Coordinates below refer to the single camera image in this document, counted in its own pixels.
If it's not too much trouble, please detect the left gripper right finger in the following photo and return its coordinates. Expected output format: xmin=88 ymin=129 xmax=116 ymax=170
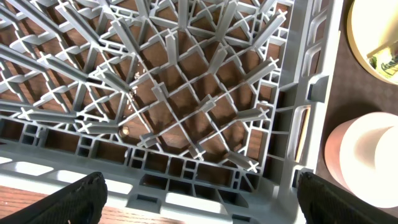
xmin=297 ymin=172 xmax=397 ymax=224

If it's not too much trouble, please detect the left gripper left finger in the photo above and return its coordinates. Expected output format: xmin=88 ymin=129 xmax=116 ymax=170
xmin=1 ymin=172 xmax=108 ymax=224

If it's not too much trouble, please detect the pink white bowl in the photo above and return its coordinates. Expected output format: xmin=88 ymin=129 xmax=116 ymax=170
xmin=324 ymin=112 xmax=397 ymax=208

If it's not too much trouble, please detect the green snack wrapper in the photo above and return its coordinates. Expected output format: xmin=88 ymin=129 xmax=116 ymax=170
xmin=369 ymin=42 xmax=397 ymax=79

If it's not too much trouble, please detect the grey dishwasher rack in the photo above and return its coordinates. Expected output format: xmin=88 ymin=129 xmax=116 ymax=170
xmin=1 ymin=0 xmax=343 ymax=223

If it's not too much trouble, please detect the left wooden chopstick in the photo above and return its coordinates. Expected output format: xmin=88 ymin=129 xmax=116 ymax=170
xmin=295 ymin=108 xmax=311 ymax=162

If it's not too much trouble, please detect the brown serving tray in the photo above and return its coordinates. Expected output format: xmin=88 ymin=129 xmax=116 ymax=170
xmin=316 ymin=0 xmax=397 ymax=190

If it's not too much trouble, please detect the yellow plate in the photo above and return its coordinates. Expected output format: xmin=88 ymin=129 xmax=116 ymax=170
xmin=346 ymin=0 xmax=397 ymax=85

